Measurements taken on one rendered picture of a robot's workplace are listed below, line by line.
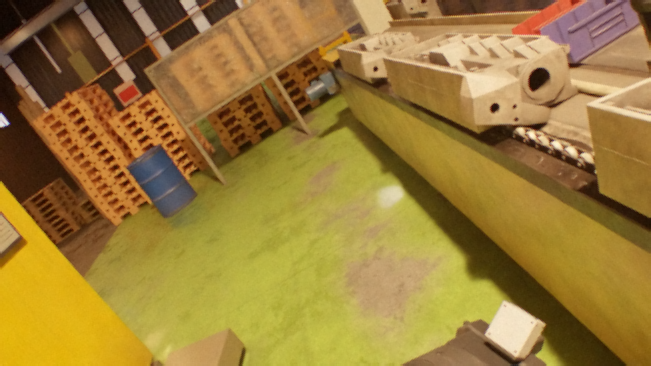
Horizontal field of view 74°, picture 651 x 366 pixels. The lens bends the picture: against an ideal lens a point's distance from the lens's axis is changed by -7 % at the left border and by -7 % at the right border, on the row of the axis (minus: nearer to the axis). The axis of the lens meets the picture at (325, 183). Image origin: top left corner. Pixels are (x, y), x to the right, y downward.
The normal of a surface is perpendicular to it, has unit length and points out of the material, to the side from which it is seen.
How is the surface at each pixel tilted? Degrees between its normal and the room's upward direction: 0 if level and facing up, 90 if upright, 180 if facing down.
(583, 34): 92
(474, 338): 33
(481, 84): 38
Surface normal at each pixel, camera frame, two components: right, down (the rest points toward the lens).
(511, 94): 0.14, 0.31
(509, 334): -0.70, -0.35
